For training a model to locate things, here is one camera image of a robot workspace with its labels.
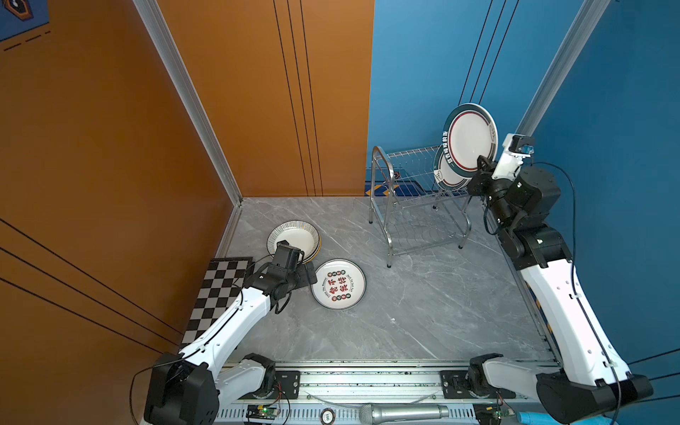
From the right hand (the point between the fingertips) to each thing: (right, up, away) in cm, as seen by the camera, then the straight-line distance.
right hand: (483, 156), depth 62 cm
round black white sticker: (-38, -67, +7) cm, 77 cm away
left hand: (-47, -31, +23) cm, 61 cm away
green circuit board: (-56, -67, +9) cm, 88 cm away
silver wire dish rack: (-4, -11, +49) cm, 51 cm away
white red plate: (-35, -37, +31) cm, 60 cm away
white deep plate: (-52, -20, +42) cm, 69 cm away
